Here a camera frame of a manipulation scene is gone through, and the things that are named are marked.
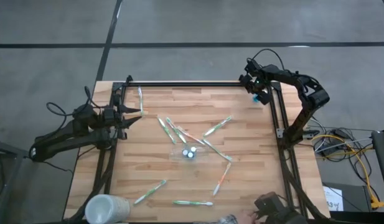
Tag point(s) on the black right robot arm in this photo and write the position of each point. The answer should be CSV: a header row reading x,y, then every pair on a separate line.
x,y
302,119

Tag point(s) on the black power adapter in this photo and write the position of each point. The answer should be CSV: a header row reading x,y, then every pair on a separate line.
x,y
327,150

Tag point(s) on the black handheld device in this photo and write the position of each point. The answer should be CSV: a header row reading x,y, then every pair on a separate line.
x,y
272,205

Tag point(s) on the white paper sheet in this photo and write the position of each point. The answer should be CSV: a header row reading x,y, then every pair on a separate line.
x,y
333,197

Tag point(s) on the black floor case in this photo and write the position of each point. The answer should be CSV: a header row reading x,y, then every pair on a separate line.
x,y
353,196

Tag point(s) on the black aluminium table frame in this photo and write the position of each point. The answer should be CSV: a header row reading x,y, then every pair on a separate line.
x,y
194,84

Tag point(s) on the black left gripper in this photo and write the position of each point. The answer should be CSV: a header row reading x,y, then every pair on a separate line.
x,y
110,116

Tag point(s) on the grey metal stand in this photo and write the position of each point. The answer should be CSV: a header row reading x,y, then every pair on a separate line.
x,y
11,152

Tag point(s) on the person's hand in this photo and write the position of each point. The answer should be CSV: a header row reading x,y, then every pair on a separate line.
x,y
248,215

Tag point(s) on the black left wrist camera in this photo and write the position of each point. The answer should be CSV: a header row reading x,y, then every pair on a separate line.
x,y
116,99

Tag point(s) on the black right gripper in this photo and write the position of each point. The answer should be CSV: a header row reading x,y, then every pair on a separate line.
x,y
252,82

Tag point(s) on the clear acrylic organizer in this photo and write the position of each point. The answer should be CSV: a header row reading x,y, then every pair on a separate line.
x,y
202,152

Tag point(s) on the grey metal mounting plate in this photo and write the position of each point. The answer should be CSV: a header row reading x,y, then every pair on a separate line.
x,y
280,132

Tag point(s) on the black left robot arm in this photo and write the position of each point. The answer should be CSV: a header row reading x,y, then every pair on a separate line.
x,y
64,140

